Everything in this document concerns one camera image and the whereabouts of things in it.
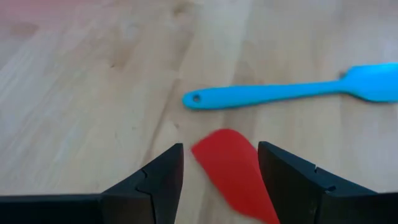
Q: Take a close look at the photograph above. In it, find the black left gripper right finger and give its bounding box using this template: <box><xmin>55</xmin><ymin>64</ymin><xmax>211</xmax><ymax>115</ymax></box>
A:
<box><xmin>257</xmin><ymin>141</ymin><xmax>398</xmax><ymax>224</ymax></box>

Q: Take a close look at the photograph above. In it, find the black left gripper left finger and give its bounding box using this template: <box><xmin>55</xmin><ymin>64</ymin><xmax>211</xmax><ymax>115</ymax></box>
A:
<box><xmin>0</xmin><ymin>142</ymin><xmax>185</xmax><ymax>224</ymax></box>

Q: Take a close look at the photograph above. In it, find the red silicone spatula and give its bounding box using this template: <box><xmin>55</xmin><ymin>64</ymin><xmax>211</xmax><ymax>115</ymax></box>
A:
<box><xmin>190</xmin><ymin>128</ymin><xmax>280</xmax><ymax>224</ymax></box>

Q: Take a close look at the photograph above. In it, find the blue silicone spatula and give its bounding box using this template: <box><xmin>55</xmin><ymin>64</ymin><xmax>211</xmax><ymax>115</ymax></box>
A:
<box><xmin>182</xmin><ymin>63</ymin><xmax>398</xmax><ymax>111</ymax></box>

